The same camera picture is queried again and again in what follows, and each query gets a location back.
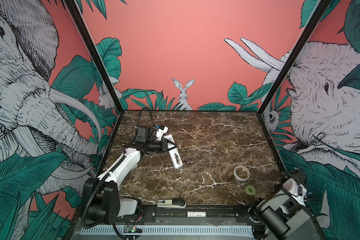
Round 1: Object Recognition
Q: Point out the white remote control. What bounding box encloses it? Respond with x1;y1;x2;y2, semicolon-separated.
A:
164;134;183;169

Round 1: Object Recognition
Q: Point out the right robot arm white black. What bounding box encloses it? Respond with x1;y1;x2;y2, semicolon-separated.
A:
248;168;326;240

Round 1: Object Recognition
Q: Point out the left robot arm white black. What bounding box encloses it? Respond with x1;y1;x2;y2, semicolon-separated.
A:
80;125;177;229

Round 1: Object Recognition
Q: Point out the black and white stapler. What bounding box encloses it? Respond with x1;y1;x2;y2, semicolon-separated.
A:
157;198;186;209

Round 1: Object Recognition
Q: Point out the white tape roll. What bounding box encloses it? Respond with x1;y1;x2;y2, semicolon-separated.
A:
234;165;250;182

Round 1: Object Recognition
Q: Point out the green tape roll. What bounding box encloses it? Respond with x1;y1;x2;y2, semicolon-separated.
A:
246;186;256;196

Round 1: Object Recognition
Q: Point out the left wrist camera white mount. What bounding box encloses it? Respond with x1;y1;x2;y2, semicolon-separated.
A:
156;125;168;141

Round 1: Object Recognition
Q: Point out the white label tube on rail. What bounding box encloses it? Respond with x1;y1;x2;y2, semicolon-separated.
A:
187;211;207;218

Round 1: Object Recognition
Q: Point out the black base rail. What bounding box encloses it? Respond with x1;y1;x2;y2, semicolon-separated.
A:
74;204;314;224

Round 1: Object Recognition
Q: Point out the white slotted cable duct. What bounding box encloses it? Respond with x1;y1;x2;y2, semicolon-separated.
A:
78;224;255;237

